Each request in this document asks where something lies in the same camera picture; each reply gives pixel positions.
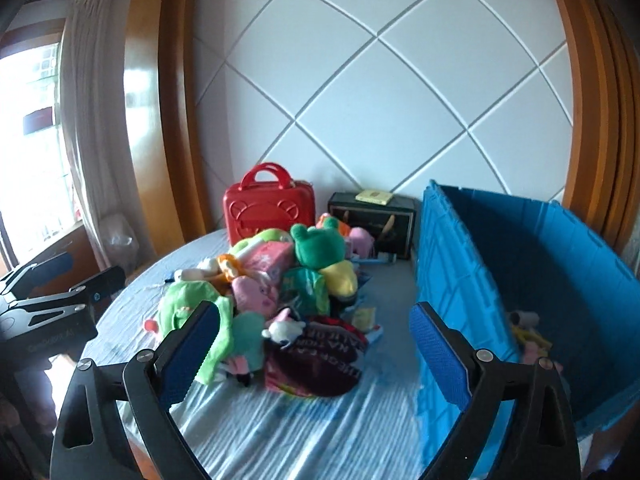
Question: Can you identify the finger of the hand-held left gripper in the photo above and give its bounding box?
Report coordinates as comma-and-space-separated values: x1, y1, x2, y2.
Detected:
0, 265, 127, 317
0, 251, 76, 301

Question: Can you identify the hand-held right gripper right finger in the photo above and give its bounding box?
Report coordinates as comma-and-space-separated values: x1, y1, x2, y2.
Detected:
409, 301, 583, 480

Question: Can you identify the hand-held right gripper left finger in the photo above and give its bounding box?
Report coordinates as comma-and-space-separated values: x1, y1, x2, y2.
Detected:
49, 300, 222, 480

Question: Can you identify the blue plastic storage crate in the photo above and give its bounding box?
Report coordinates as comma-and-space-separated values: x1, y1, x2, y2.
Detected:
412, 179, 640, 480

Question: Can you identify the dark wooden nightstand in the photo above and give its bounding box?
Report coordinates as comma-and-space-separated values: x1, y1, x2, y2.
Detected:
0, 220, 113, 311

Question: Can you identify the light green frog plush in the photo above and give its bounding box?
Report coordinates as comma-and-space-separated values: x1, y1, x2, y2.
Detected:
159, 280, 236, 386

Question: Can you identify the teal plush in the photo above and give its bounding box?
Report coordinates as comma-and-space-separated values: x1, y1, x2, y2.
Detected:
220, 310, 268, 376

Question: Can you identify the small colourful packet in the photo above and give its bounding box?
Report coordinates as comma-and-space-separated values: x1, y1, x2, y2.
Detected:
350, 306, 383, 336

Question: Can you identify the pink pig plush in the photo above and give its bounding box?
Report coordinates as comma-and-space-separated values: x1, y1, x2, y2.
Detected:
231, 275, 283, 316

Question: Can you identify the small white mouse plush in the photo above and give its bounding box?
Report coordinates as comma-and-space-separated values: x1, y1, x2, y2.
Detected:
262, 307, 307, 348

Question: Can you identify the yellow and white plush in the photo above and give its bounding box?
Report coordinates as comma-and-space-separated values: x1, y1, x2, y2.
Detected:
216, 252, 251, 283

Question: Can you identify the window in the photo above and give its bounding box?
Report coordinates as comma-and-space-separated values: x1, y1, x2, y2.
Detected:
0, 20, 68, 261

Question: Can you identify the maroon knitted hat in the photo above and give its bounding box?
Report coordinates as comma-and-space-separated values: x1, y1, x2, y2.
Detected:
264, 316, 371, 398

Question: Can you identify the pink tissue pack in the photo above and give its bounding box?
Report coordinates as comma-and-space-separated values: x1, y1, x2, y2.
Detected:
245, 240, 295, 281

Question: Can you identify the green plastic packet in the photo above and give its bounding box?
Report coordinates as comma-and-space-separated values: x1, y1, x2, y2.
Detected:
282, 266, 331, 313

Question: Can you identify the black box with gold print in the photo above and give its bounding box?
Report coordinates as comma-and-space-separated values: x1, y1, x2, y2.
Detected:
327, 191, 418, 261

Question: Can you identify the white sheer curtain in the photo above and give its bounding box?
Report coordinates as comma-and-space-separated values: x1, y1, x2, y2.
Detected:
59, 0, 128, 266

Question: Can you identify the green and white plush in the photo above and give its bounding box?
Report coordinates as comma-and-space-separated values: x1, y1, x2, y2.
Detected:
229, 227, 286, 261

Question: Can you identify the small pink plush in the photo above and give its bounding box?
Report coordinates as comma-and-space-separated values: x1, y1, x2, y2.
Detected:
347, 226, 375, 257

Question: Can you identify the dark green frog plush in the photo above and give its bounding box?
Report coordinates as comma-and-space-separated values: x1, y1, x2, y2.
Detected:
290, 224, 359, 295

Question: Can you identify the red carrying case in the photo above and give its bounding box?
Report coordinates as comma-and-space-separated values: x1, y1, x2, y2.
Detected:
223, 162, 316, 247

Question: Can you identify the small yellow flat box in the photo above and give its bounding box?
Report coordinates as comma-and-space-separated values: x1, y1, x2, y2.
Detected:
355, 188, 394, 205

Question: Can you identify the white padded headboard panel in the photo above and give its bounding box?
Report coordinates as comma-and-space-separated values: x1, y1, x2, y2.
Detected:
192, 0, 576, 241

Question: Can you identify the wooden headboard frame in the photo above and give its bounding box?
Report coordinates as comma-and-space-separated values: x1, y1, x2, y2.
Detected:
122, 0, 640, 261

